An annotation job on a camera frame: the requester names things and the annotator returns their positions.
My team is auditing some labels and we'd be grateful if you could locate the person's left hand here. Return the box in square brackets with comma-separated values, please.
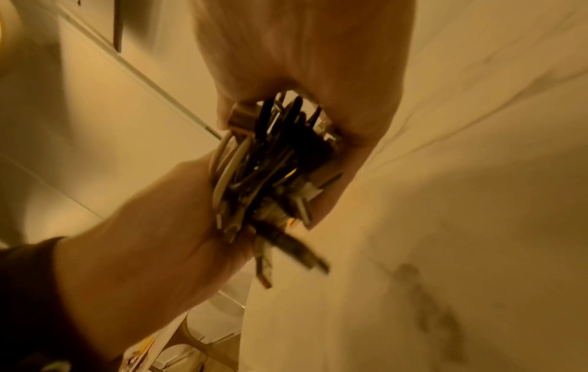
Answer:
[53, 150, 258, 360]

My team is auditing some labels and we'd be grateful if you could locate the person's right hand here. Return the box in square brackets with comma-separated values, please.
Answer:
[187, 0, 417, 231]

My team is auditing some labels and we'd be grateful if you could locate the pile of cables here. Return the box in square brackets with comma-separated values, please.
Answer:
[208, 90, 346, 290]

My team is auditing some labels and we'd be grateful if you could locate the black left wristband with markers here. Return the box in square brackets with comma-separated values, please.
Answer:
[0, 237, 125, 372]

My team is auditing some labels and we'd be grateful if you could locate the white marble table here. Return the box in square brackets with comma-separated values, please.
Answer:
[238, 0, 588, 372]

